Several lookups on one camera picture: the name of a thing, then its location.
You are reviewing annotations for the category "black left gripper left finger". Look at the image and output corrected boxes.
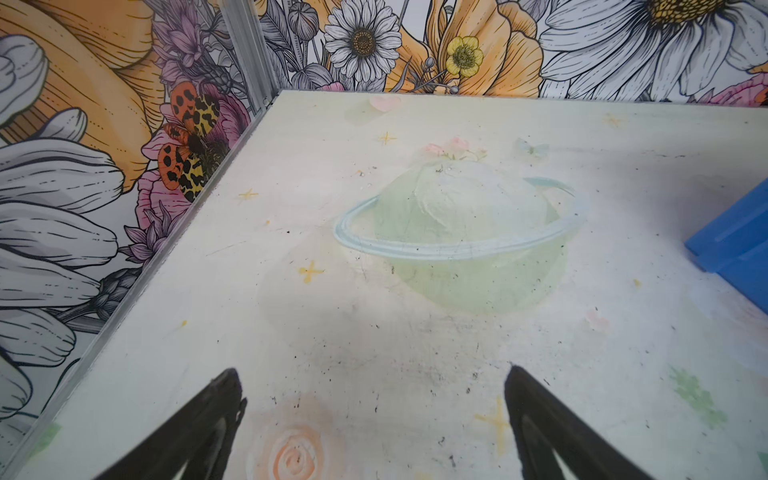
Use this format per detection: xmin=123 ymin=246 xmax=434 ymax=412
xmin=98 ymin=368 xmax=247 ymax=479

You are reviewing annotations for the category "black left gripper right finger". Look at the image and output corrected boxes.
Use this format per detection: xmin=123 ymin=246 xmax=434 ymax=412
xmin=504 ymin=365 xmax=651 ymax=480

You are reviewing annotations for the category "blue plastic bin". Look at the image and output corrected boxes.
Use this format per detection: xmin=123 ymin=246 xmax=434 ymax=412
xmin=685 ymin=181 xmax=767 ymax=311

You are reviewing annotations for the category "aluminium corner post left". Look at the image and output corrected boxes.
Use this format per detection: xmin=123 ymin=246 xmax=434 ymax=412
xmin=220 ymin=0 xmax=280 ymax=114

